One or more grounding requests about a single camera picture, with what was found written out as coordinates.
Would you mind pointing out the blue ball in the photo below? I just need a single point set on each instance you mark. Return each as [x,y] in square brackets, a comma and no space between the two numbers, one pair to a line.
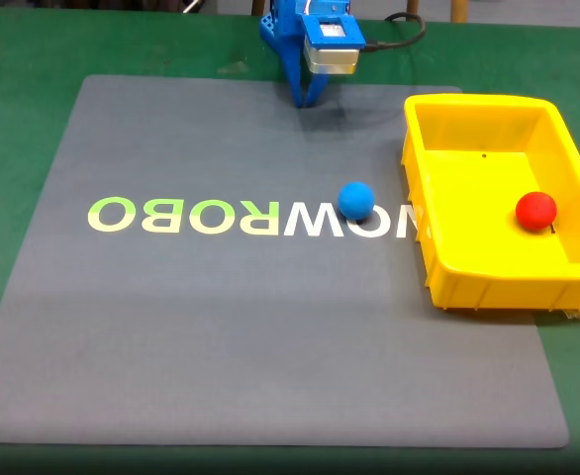
[356,200]

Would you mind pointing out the red ball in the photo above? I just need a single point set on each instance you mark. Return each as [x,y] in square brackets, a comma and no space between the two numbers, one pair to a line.
[536,211]

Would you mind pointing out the yellow plastic bin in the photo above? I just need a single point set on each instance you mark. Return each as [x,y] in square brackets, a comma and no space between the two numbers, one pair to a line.
[488,277]

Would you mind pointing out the brown wooden leg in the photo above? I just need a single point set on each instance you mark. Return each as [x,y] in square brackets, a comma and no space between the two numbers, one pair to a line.
[258,6]
[459,10]
[413,5]

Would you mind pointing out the grey printed mat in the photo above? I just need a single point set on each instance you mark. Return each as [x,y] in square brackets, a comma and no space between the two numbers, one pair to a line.
[221,321]

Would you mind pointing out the white silver camera box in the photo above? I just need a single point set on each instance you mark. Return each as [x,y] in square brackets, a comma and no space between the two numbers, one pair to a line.
[332,60]

